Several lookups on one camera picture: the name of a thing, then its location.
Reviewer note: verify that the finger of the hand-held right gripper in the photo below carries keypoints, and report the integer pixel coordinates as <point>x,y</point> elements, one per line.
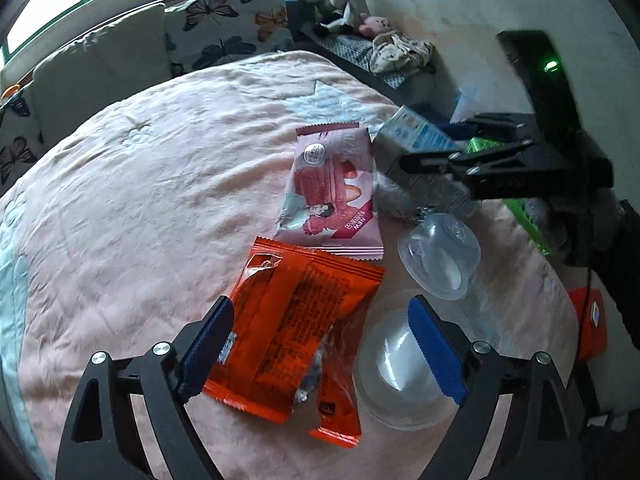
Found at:
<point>440,162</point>
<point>510,127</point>

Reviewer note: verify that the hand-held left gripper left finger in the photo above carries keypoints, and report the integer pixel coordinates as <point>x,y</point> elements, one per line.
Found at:
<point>210,345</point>

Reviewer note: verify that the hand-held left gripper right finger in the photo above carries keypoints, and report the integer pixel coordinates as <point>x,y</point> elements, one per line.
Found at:
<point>440,350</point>

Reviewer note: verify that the milk carton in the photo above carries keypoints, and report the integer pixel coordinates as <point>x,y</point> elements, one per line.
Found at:
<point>415,132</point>

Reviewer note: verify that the clear round plastic bowl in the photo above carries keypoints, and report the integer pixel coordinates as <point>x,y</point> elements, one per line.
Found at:
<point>395,360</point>

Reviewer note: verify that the green plastic basket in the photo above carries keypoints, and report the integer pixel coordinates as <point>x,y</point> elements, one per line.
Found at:
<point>520,215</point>

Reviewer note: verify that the orange snack wrapper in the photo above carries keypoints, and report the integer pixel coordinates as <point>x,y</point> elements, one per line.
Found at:
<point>295,310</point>

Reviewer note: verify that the clear plastic jelly cup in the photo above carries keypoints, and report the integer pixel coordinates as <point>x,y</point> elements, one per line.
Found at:
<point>440,255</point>

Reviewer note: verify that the pink snack wrapper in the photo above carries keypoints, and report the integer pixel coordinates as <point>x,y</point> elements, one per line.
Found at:
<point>325,185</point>

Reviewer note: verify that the person's right hand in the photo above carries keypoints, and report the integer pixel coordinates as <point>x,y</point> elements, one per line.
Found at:
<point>542,220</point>

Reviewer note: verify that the white patterned cloth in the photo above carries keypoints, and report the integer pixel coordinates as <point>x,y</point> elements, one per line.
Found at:
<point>400,52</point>

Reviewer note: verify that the dark patterned bench cushion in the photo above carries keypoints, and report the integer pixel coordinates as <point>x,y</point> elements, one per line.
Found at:
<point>350,52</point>

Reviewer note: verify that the pink blanket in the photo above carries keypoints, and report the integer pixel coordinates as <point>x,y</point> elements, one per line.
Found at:
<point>150,210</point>

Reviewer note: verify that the pink plush toy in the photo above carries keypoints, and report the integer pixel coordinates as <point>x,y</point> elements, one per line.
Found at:
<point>375,26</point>

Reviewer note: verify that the orange red bag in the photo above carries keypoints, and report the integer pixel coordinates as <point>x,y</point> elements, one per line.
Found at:
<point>590,330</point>

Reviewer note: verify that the black white plush cow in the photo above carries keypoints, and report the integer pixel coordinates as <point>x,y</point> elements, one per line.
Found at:
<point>350,5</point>

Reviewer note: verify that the butterfly print pillow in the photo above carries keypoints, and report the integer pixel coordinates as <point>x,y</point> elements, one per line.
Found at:
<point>225,25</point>
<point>17,145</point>

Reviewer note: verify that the grey pillow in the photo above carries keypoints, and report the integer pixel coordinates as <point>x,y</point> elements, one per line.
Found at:
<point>95,70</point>

